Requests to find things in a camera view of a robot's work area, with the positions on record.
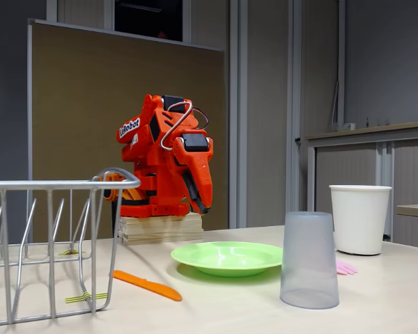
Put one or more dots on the orange-red gripper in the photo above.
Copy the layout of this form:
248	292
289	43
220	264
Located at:
194	161

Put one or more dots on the green plastic plate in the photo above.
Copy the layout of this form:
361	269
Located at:
226	259

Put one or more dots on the orange plastic knife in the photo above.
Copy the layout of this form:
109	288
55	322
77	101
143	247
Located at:
149	285

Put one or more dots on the translucent grey plastic cup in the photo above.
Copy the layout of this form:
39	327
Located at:
310	264

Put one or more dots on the pink plastic fork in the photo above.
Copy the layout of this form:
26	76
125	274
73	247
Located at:
346	268

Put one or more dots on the orange-red robot arm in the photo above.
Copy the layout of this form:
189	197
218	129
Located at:
149	163

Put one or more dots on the wooden base block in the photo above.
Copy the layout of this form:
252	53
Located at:
160	229

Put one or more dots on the orange table clamp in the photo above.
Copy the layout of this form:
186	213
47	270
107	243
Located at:
132	195

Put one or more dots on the cabinet lock key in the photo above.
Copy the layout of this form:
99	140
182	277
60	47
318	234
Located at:
297	141

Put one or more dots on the brown partition board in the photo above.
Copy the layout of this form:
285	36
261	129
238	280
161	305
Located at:
83	104

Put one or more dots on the yellow black striped tape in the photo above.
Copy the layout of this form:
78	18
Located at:
73	299
71	252

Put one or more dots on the grey sliding-door cabinet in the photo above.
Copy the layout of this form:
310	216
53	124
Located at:
352	163

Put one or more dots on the grey leaning strip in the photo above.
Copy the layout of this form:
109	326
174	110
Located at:
335	104

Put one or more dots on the white paper cup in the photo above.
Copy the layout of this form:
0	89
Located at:
362	222

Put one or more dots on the dark window panel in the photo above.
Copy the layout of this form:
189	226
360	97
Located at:
143	21

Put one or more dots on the grey side table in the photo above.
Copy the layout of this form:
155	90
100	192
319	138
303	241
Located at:
416	209

